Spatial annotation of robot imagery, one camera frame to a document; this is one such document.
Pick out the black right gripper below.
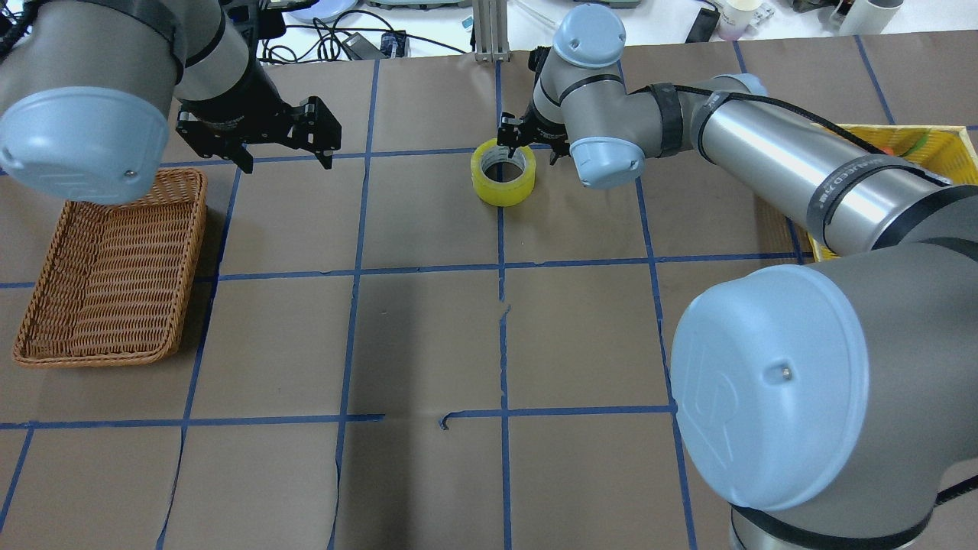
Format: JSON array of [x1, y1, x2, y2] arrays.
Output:
[[497, 100, 570, 166]]

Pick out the yellow packing tape roll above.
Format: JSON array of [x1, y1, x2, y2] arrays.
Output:
[[469, 139, 537, 208]]

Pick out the aluminium frame post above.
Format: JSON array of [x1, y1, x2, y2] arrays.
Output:
[[471, 0, 511, 63]]

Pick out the brown wicker basket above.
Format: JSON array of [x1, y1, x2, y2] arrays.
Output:
[[11, 168, 209, 368]]

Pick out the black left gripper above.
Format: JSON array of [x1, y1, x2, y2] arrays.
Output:
[[176, 76, 342, 174]]

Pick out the white paper cup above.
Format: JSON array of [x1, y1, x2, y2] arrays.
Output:
[[714, 0, 764, 41]]

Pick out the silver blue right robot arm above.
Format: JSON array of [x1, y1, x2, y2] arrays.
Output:
[[500, 150, 811, 549]]

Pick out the light blue plate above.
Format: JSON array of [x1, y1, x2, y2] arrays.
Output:
[[287, 1, 360, 25]]

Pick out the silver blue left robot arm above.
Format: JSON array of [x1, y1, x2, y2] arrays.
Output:
[[1, 1, 342, 205]]

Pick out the yellow plastic tray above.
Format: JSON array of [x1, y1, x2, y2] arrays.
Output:
[[805, 125, 976, 262]]

